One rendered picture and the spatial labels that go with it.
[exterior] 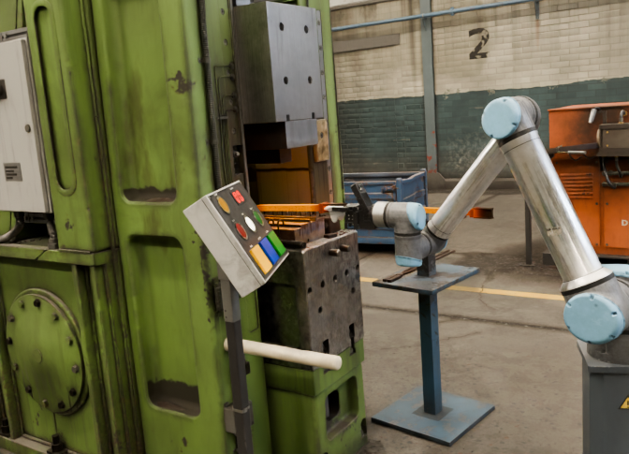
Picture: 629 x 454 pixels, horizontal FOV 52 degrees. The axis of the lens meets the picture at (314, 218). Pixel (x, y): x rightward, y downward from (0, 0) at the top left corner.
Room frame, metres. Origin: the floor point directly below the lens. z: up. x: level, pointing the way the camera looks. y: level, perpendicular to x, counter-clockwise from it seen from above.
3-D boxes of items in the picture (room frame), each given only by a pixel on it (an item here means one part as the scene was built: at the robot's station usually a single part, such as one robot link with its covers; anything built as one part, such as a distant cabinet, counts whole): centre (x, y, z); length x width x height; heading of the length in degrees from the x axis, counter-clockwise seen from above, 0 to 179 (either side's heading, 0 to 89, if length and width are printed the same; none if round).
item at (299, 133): (2.49, 0.19, 1.32); 0.42 x 0.20 x 0.10; 56
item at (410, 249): (2.18, -0.32, 0.91); 0.12 x 0.09 x 0.12; 138
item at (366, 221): (2.27, -0.17, 1.02); 0.12 x 0.08 x 0.09; 55
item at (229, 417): (2.14, 0.32, 0.36); 0.09 x 0.07 x 0.12; 146
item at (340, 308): (2.54, 0.17, 0.69); 0.56 x 0.38 x 0.45; 56
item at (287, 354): (2.04, 0.14, 0.62); 0.44 x 0.05 x 0.05; 56
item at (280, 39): (2.52, 0.17, 1.56); 0.42 x 0.39 x 0.40; 56
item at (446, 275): (2.74, -0.47, 0.65); 0.40 x 0.30 x 0.02; 138
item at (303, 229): (2.49, 0.19, 0.96); 0.42 x 0.20 x 0.09; 56
